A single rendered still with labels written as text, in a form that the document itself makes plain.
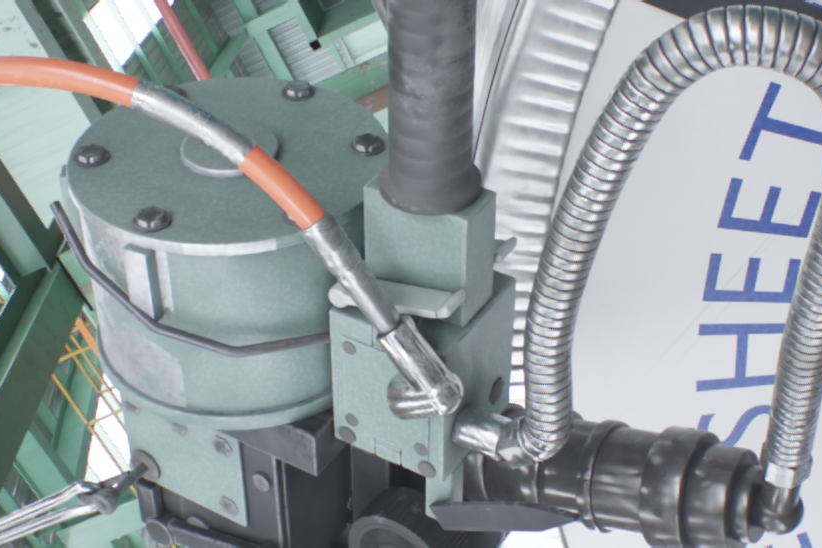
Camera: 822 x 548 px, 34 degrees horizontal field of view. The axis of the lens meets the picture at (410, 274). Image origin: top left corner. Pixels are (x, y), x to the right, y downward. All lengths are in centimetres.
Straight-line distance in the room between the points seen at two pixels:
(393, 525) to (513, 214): 19
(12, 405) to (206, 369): 472
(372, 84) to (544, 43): 570
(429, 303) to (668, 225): 24
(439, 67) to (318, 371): 17
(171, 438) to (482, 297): 20
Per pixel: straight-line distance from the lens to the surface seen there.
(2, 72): 56
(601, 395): 81
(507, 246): 57
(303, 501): 69
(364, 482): 71
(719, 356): 81
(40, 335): 571
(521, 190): 74
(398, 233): 55
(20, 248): 624
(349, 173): 59
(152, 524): 74
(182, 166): 60
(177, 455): 69
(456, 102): 51
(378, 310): 53
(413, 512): 68
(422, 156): 52
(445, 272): 55
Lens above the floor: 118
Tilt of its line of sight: 11 degrees up
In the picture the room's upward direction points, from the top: 113 degrees counter-clockwise
